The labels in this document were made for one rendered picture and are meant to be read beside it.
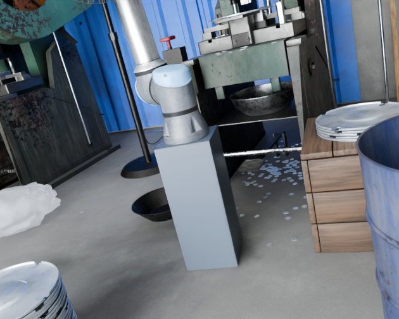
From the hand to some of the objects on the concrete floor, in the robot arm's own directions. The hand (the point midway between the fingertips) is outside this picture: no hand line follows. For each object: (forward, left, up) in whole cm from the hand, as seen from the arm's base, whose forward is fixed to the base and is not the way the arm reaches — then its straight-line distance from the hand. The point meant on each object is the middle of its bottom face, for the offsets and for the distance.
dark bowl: (-12, +55, -87) cm, 103 cm away
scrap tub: (-96, -42, -87) cm, 136 cm away
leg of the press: (+35, -25, -87) cm, 97 cm away
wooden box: (-40, -31, -86) cm, 100 cm away
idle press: (+100, +165, -87) cm, 212 cm away
